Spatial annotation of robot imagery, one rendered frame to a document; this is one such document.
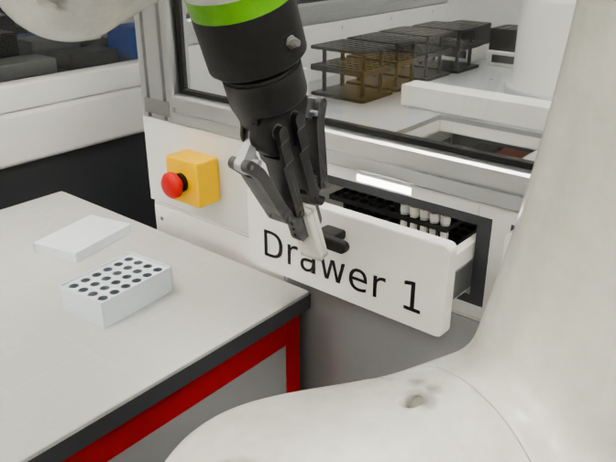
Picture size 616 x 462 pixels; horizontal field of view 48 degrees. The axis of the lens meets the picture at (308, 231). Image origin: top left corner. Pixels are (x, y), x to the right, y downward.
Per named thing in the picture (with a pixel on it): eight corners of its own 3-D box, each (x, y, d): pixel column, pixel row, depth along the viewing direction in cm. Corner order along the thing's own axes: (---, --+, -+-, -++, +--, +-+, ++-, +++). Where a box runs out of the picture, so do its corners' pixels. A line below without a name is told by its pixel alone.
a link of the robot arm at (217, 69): (252, 31, 53) (323, -18, 58) (156, 19, 60) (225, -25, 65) (272, 99, 57) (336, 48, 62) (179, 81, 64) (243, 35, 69)
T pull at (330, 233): (344, 256, 75) (344, 245, 75) (291, 237, 80) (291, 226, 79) (363, 245, 78) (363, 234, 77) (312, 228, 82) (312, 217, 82)
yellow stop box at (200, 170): (196, 211, 103) (192, 165, 100) (164, 200, 107) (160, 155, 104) (221, 201, 106) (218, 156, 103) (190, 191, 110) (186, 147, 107)
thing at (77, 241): (76, 263, 104) (74, 253, 104) (34, 251, 108) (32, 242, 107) (131, 232, 115) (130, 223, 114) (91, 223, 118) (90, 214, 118)
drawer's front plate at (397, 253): (441, 339, 75) (450, 247, 70) (249, 262, 92) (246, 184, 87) (449, 332, 76) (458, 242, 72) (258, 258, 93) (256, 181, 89)
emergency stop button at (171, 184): (176, 203, 101) (174, 177, 100) (159, 196, 104) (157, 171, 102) (192, 197, 103) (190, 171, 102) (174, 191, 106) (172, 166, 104)
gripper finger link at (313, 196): (262, 112, 68) (271, 104, 68) (291, 199, 75) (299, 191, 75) (292, 118, 65) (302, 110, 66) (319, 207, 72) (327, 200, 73)
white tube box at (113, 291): (104, 329, 87) (100, 303, 86) (61, 310, 92) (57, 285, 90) (173, 290, 97) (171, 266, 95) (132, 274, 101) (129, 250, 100)
